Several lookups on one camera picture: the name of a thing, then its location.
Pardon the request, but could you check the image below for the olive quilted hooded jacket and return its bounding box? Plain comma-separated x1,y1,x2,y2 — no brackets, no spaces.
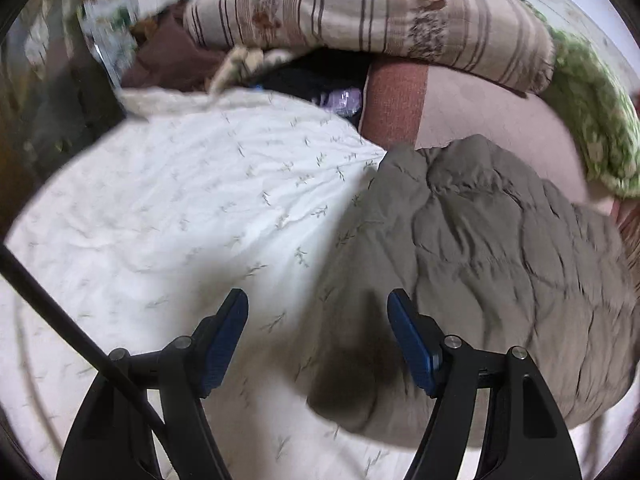
308,136,639,446

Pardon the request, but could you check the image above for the white leaf-print bed quilt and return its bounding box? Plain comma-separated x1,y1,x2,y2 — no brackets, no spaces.
8,90,639,479

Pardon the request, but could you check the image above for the green white patterned blanket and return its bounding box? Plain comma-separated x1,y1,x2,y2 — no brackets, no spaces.
523,1,639,198

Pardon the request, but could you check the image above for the pink folded blanket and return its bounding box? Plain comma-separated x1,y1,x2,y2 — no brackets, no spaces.
358,56,617,216

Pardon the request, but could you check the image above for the dark brown garment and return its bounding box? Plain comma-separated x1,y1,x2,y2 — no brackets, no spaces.
120,0,227,92

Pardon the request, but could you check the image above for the cream patterned cloth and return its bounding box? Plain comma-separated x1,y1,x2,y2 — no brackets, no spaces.
205,46,298,96

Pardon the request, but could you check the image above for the floral fabric at bedside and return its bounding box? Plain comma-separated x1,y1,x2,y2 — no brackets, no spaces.
77,0,140,100

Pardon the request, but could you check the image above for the striped floral pillow left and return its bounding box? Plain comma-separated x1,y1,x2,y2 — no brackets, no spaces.
184,0,554,93

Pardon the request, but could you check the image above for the black cable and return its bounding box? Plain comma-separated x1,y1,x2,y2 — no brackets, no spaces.
0,242,170,436

